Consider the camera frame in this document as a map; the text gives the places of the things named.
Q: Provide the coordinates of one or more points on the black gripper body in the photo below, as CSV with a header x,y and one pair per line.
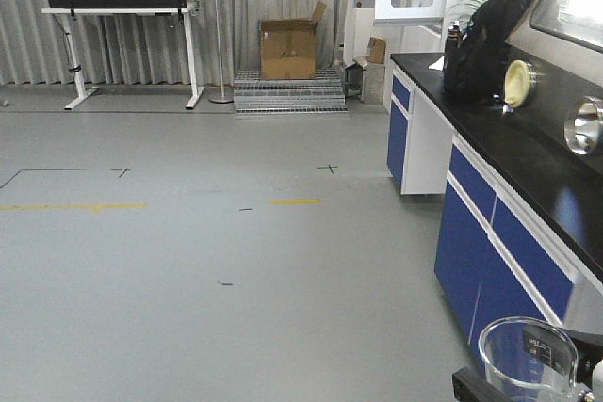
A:
x,y
589,366

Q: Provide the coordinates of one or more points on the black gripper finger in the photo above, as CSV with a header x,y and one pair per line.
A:
x,y
470,386

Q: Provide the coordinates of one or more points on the clear glass beaker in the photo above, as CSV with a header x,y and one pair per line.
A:
x,y
527,359

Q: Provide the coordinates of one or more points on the blue lab bench cabinet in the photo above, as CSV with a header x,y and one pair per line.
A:
x,y
521,229

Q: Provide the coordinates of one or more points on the yellow glove port cover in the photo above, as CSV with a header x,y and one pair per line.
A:
x,y
518,83

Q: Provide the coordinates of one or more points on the grey glove box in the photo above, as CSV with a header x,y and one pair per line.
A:
x,y
562,41

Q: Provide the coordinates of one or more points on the black backpack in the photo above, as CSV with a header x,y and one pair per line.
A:
x,y
476,67

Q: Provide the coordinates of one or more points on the dark bottle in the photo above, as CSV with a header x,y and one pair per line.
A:
x,y
454,37

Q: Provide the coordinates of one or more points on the metal grate steps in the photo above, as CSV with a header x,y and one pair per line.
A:
x,y
323,94

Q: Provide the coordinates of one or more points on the small cardboard box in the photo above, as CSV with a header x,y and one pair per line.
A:
x,y
376,50

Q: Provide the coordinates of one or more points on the large cardboard box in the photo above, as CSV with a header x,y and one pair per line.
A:
x,y
288,47

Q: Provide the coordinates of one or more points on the white standing desk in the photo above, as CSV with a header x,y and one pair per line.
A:
x,y
131,37

